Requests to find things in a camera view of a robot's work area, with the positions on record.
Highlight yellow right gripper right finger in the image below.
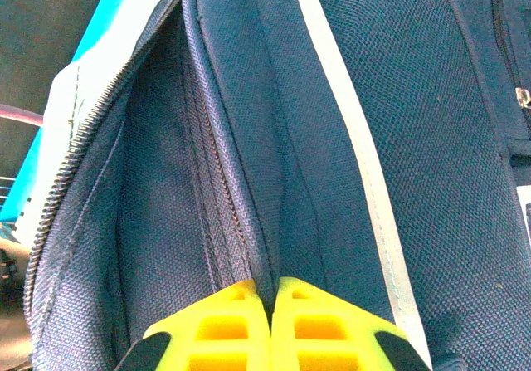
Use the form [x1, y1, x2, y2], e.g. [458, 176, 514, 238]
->
[270, 276, 435, 371]

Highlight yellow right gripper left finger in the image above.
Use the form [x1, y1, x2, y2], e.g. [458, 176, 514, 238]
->
[114, 279, 272, 371]

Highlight navy blue backpack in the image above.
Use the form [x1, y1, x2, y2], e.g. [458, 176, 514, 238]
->
[22, 0, 531, 371]

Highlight blue table border trim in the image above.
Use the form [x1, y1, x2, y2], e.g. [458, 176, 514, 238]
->
[0, 0, 139, 227]

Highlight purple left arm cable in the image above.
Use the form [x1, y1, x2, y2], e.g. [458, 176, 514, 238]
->
[0, 102, 45, 126]

